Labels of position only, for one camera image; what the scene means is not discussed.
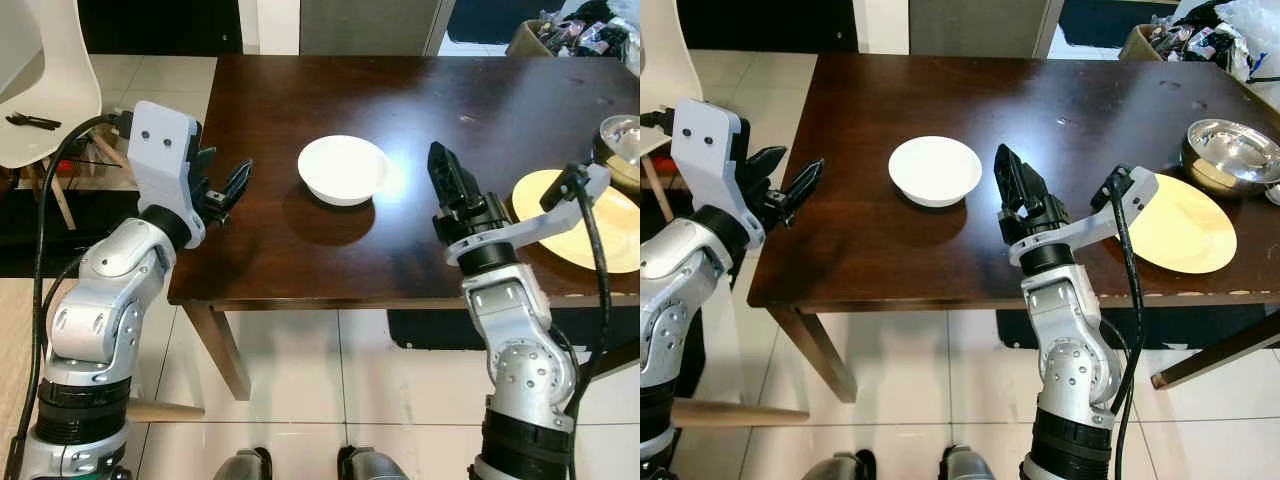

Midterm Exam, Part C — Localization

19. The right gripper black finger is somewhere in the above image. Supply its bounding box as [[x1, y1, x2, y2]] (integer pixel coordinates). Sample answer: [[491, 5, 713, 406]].
[[1003, 145, 1050, 207], [427, 141, 464, 214], [993, 144, 1027, 217], [437, 142, 484, 207]]

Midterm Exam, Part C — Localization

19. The white ceramic bowl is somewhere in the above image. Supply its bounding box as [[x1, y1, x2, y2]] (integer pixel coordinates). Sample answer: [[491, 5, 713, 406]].
[[888, 136, 984, 209], [297, 135, 392, 208]]

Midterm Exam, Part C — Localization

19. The dark wooden table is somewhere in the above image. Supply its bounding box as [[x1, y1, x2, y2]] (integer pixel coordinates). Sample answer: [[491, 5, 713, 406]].
[[166, 54, 641, 402], [746, 52, 1280, 405]]

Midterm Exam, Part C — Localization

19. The black floor mat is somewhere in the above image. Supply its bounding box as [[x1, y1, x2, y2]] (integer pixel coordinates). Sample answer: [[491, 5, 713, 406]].
[[387, 306, 641, 353], [994, 304, 1280, 353]]

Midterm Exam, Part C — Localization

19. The yellow plate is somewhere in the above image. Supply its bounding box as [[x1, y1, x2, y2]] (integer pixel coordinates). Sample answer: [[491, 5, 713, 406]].
[[1113, 172, 1239, 276], [511, 168, 641, 275]]

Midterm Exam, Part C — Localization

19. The black cabinet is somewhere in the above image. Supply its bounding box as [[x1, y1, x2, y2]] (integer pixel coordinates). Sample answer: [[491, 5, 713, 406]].
[[77, 0, 245, 57], [676, 0, 860, 54]]

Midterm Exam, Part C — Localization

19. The stainless steel bowl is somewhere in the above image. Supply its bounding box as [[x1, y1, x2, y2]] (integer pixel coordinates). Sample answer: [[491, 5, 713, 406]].
[[1180, 118, 1280, 199], [597, 114, 641, 194]]

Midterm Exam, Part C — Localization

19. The cardboard box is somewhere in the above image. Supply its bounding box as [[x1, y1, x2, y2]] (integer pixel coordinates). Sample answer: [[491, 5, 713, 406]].
[[1117, 22, 1166, 63], [504, 18, 553, 59]]

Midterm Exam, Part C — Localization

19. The grey door panel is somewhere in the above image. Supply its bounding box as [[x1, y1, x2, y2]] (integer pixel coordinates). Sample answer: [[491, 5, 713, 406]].
[[299, 0, 457, 57], [907, 0, 1064, 59]]

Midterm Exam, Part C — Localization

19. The small black utensil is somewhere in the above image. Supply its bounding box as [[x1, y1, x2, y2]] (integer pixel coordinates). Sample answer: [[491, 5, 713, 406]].
[[4, 111, 64, 132]]

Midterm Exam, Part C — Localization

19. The white plastic chair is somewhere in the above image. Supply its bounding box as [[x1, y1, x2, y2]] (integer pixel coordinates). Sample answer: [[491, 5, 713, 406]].
[[0, 0, 131, 233]]

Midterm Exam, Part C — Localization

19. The pile of plastic bags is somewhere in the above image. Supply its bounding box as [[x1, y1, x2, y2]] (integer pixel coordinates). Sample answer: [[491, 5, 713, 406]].
[[534, 0, 641, 76], [1146, 0, 1280, 89]]

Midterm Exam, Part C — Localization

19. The light wooden furniture leg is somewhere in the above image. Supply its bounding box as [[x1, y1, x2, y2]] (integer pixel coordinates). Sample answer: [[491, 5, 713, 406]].
[[671, 397, 812, 427], [124, 397, 207, 424]]

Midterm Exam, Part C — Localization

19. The dark wooden furniture leg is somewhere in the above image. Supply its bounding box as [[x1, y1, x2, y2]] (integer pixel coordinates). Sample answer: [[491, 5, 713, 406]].
[[1149, 313, 1280, 392]]

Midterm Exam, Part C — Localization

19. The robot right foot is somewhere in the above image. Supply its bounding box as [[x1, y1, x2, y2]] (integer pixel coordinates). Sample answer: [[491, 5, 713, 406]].
[[336, 444, 412, 480], [939, 446, 1012, 480]]

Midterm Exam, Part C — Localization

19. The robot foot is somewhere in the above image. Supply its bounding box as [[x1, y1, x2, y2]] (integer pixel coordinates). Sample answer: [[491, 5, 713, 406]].
[[939, 446, 1012, 480], [336, 444, 412, 480], [799, 449, 879, 480], [212, 446, 274, 480]]

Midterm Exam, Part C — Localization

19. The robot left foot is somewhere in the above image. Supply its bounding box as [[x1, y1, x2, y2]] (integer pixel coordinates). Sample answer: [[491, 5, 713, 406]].
[[799, 449, 879, 480], [212, 446, 274, 480]]

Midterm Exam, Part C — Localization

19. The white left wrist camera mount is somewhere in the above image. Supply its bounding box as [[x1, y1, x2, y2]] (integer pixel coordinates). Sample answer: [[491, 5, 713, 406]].
[[671, 98, 752, 251], [127, 100, 207, 250]]

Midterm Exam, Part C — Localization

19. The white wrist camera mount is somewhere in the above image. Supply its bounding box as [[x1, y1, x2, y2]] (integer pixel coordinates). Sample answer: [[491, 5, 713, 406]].
[[1008, 165, 1160, 268], [127, 100, 207, 250], [671, 98, 752, 251], [444, 163, 612, 268]]

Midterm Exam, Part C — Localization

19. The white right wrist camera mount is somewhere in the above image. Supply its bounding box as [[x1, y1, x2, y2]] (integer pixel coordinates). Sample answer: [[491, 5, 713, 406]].
[[444, 163, 612, 268], [1008, 165, 1160, 268]]

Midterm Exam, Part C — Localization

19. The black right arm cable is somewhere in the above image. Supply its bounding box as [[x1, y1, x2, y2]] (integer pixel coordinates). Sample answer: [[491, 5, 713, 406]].
[[545, 165, 614, 480], [1104, 172, 1148, 480]]

